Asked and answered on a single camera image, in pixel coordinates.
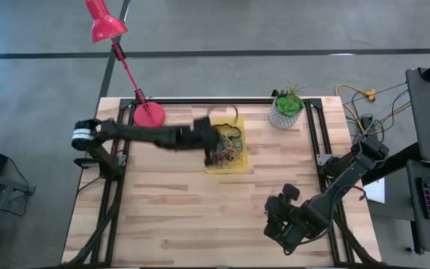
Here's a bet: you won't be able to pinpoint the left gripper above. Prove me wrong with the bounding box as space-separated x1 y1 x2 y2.
193 116 222 167

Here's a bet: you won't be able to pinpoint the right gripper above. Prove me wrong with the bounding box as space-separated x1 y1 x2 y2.
263 182 313 254

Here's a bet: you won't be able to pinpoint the red rubber band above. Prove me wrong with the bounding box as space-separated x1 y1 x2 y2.
216 149 238 167

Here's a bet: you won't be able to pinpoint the yellow rubber band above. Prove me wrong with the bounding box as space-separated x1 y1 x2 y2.
224 136 244 158

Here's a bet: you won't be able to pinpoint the teal rubber band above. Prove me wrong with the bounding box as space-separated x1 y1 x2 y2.
229 140 244 160

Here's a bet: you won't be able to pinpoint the large black rubber band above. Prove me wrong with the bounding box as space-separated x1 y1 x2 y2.
220 124 243 140

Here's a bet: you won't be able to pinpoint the yellow plastic bin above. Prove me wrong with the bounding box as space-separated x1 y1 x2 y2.
204 114 249 175

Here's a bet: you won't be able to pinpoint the white potted succulent plant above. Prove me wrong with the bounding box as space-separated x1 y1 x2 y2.
268 80 310 131

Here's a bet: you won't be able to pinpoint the white paper sheet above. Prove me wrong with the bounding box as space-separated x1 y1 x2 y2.
362 175 387 205

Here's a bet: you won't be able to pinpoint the black diagonal beam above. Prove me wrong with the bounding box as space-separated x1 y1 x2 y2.
360 141 423 187

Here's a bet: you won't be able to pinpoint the black power adapter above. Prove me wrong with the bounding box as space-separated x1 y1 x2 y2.
359 115 376 136

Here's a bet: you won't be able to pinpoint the red desk lamp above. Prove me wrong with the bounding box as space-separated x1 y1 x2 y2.
85 0 166 128

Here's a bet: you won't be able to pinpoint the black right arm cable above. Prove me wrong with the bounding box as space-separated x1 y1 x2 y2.
282 226 332 257

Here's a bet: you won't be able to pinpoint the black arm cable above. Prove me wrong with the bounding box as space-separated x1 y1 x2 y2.
206 104 239 120
282 226 332 257

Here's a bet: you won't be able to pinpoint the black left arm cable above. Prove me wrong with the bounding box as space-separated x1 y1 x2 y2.
206 104 239 120

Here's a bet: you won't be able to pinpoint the yellow floor cable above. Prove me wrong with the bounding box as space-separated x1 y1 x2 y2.
334 83 377 102

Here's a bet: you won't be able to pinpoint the black floor cables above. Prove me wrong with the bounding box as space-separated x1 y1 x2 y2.
343 80 413 137

